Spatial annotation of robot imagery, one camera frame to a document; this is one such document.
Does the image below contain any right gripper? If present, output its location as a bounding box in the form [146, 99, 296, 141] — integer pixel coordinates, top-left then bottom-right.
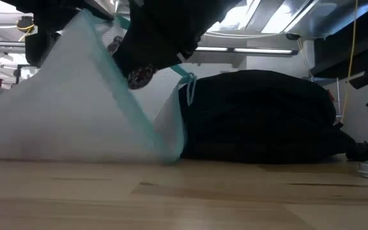
[112, 0, 236, 78]

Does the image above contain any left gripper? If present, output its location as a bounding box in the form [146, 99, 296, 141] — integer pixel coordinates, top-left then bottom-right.
[0, 0, 114, 31]

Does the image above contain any teal mesh zipper pouch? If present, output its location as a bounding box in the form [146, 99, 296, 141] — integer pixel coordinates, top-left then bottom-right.
[0, 8, 198, 165]

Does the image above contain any black backpack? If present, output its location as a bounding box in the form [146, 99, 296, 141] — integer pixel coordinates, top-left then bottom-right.
[178, 69, 368, 164]

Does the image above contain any ceiling light tube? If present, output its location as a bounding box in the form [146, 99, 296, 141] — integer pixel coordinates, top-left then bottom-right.
[195, 46, 295, 55]

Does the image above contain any metal shelf rack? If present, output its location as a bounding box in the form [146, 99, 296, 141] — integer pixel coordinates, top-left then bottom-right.
[333, 76, 344, 124]

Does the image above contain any yellow ceiling cable reel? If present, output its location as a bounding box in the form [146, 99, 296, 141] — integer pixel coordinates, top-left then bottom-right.
[15, 15, 36, 35]

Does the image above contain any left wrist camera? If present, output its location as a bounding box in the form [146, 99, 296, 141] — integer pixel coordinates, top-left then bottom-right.
[25, 30, 60, 67]

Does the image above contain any black background rig frame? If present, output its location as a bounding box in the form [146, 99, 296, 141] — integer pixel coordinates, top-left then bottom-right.
[13, 63, 40, 86]

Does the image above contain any yellow hanging cable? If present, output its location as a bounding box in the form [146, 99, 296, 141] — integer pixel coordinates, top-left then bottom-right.
[339, 0, 359, 124]

